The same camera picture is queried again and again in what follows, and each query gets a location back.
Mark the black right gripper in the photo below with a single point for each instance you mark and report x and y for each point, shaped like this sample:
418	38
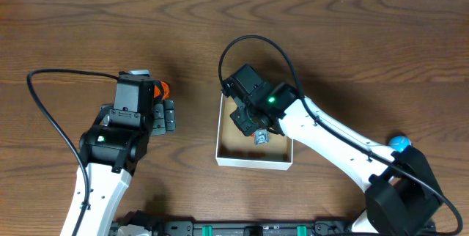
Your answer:
244	121

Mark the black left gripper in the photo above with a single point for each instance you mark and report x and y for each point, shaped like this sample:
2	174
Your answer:
161	115

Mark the red toy truck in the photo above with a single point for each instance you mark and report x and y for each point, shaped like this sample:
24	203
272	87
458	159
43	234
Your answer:
261	136

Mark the white cardboard box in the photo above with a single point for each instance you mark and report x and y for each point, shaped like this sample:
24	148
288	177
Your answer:
236	150

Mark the blue toy ball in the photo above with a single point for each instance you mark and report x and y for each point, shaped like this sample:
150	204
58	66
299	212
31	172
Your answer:
399	143

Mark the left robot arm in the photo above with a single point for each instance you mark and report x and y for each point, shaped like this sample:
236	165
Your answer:
112	147

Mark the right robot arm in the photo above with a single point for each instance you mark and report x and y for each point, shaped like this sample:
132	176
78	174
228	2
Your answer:
401	191

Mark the orange round cap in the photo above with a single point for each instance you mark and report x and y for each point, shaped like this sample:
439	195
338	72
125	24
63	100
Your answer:
161	90

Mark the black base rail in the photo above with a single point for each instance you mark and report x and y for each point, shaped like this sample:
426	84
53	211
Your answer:
141	223

